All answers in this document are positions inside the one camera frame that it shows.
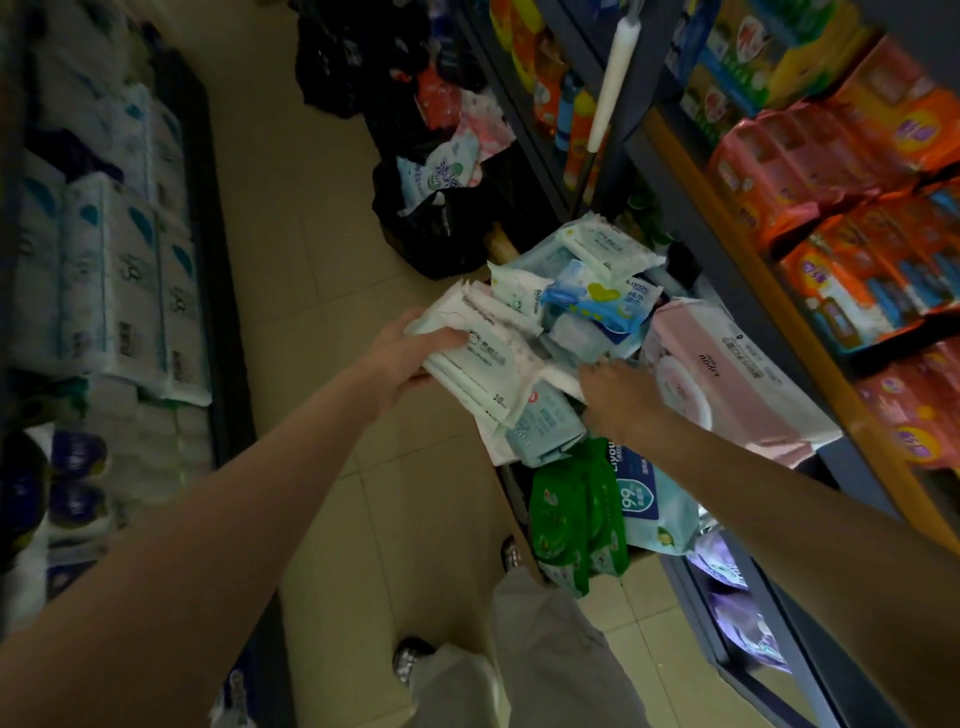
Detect person's right hand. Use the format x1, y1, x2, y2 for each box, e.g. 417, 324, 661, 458
577, 358, 670, 453

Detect person's left hand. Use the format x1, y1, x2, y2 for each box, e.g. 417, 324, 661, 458
357, 307, 471, 420

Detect stack of white wipe packets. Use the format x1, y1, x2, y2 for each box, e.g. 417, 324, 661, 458
403, 280, 547, 430

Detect person's left forearm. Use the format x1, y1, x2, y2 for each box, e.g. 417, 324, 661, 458
0, 364, 393, 728

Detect person's right forearm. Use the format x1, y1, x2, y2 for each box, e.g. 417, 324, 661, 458
633, 420, 960, 728

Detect light blue wipe packet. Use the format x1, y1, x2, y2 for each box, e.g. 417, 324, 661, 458
504, 381, 588, 469

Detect blue wipe packet with heart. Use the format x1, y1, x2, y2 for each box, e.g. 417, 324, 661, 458
540, 261, 663, 340

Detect small white wipe packet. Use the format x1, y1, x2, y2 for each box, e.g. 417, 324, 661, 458
487, 261, 555, 335

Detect black plastic bag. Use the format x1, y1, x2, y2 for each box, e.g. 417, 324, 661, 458
372, 146, 541, 282
294, 0, 432, 123

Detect white wipe packet blue print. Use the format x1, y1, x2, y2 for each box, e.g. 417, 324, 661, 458
556, 212, 667, 285

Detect large pink wipe pack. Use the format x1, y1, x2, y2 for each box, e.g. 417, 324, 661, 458
641, 297, 843, 471

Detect green wipe pack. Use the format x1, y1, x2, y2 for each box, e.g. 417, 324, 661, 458
528, 438, 630, 599

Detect pale blue pack blue label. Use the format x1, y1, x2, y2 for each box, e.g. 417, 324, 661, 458
613, 442, 703, 558

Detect white teal tissue pack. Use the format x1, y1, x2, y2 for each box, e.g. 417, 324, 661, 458
396, 129, 483, 219

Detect dark metal shelf rack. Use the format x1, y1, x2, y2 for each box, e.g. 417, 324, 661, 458
450, 0, 960, 728

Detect pink floral pack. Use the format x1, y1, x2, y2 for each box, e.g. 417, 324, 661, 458
456, 88, 517, 187

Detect red pack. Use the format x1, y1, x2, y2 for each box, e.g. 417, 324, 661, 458
414, 66, 464, 133

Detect black shelf rack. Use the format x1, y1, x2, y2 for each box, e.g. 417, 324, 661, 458
0, 0, 297, 728

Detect purple wipe packs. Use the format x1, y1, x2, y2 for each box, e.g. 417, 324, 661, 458
688, 528, 790, 670

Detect row of pink packets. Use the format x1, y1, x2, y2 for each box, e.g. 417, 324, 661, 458
707, 100, 890, 252

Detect row of orange bottles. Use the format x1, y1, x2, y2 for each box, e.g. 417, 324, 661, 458
489, 0, 605, 195

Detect grey trousers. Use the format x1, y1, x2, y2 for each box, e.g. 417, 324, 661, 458
403, 564, 652, 728

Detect row of orange packets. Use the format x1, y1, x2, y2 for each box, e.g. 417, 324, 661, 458
778, 178, 960, 355

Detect person's left shoe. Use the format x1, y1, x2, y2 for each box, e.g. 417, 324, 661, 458
392, 636, 438, 688

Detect pink orange packets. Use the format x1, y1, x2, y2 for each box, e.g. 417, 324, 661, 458
853, 339, 960, 475

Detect stack of white tissue packs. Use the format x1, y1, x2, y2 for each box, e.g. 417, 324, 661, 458
11, 71, 214, 408

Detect yellow green packs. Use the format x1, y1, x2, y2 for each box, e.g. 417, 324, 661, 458
666, 0, 875, 145

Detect stack of dark blue roll packs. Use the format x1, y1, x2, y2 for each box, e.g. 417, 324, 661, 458
0, 375, 216, 635

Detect orange pink packs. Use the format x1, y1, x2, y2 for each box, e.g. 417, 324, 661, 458
828, 33, 960, 185

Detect white handled mop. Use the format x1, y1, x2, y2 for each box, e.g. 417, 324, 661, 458
567, 0, 645, 220

